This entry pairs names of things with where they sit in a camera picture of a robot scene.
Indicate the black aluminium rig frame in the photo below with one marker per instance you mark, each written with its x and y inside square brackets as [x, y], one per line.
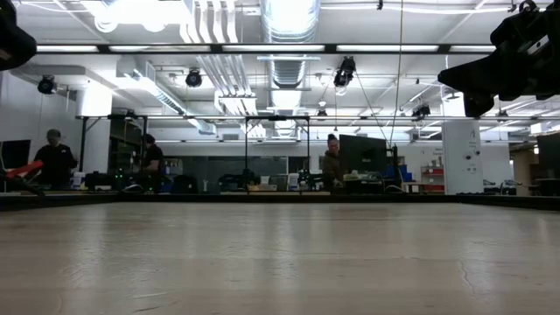
[280, 198]

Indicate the black background rig frame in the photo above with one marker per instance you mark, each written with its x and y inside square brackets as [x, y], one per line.
[83, 144]

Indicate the black computer monitor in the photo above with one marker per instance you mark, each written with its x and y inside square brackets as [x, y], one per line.
[363, 153]
[15, 154]
[549, 153]

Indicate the blue storage bins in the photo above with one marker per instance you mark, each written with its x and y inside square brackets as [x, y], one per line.
[400, 172]

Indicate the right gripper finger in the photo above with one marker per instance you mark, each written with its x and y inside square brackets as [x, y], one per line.
[481, 88]
[481, 70]

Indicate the black background robot arm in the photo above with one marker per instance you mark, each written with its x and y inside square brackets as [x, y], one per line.
[311, 179]

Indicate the person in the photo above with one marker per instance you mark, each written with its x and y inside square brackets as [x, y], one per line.
[332, 164]
[56, 162]
[153, 159]

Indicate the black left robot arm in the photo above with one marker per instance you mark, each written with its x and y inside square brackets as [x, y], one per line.
[15, 39]

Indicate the black ceiling camera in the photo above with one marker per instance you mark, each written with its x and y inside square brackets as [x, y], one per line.
[421, 111]
[193, 78]
[46, 84]
[345, 72]

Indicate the red shelf rack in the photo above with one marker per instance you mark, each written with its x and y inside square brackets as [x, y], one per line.
[433, 171]

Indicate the silver ventilation duct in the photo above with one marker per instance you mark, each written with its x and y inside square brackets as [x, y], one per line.
[291, 26]

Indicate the white pillar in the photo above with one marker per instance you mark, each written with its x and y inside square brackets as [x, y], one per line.
[463, 157]

